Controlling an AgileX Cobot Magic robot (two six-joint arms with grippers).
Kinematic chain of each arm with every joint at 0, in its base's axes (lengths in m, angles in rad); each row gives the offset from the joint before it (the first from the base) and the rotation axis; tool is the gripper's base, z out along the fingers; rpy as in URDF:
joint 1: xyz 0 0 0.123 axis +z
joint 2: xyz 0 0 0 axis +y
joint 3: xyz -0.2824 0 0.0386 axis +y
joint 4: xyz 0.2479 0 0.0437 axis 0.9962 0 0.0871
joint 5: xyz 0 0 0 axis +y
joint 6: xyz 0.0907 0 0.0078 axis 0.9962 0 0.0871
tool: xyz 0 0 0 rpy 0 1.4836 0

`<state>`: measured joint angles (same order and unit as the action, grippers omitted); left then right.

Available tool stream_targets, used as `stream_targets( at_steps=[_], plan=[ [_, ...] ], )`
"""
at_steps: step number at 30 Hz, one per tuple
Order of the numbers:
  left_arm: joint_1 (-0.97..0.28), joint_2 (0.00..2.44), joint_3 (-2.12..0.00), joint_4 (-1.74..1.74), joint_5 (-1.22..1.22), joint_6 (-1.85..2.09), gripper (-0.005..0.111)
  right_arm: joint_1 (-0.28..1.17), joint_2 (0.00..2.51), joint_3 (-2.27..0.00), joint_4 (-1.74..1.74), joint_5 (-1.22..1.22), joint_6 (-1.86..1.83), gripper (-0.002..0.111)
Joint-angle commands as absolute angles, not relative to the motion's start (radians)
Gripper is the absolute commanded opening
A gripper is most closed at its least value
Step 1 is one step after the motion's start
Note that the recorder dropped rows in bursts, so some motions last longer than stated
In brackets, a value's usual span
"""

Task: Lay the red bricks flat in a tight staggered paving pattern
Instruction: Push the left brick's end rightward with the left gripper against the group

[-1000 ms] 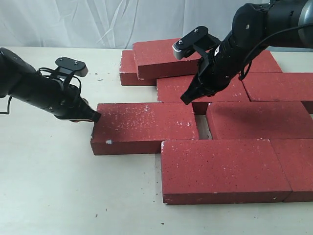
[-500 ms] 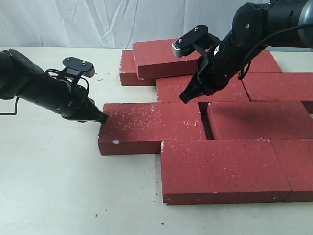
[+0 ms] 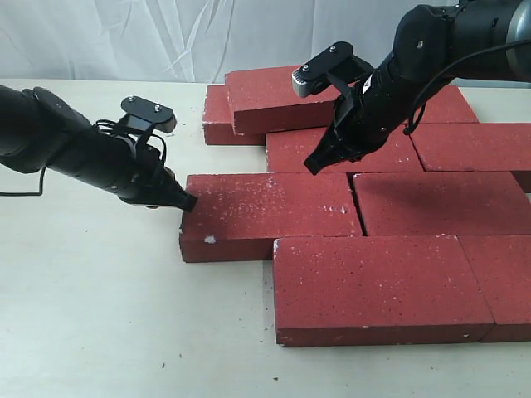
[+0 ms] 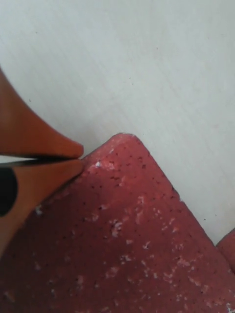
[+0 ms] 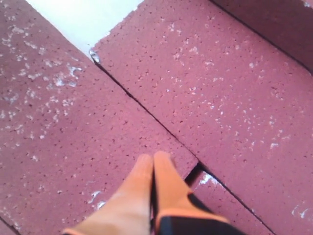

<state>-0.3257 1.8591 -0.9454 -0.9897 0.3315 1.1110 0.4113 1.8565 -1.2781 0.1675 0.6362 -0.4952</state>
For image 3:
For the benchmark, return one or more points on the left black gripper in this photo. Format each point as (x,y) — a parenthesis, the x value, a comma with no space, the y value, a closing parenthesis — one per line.
(138,176)

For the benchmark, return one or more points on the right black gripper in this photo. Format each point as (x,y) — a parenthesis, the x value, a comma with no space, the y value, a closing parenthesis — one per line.
(366,116)

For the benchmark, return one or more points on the red brick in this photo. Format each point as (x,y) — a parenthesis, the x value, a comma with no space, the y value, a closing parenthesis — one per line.
(448,106)
(238,217)
(263,101)
(384,290)
(216,121)
(501,264)
(286,152)

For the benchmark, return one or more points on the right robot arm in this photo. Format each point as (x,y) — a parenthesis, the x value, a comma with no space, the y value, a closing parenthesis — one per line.
(473,40)

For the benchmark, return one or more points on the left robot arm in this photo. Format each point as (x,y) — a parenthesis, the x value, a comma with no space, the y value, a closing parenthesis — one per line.
(40,131)

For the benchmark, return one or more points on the red brick second row right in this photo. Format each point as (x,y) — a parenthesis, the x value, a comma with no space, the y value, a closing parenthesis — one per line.
(482,147)

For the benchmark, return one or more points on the red brick third row right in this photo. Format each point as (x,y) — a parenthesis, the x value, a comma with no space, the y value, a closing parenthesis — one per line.
(442,203)

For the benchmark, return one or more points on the white fabric backdrop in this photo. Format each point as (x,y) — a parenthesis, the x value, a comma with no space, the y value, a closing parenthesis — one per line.
(184,41)

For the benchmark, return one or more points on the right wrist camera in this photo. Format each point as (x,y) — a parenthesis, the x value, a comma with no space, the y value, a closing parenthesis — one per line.
(336,66)

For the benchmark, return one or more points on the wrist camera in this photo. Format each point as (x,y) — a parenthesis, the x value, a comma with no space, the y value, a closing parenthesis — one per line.
(336,66)
(142,117)

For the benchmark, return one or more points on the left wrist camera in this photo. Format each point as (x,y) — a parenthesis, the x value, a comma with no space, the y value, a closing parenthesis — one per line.
(142,117)

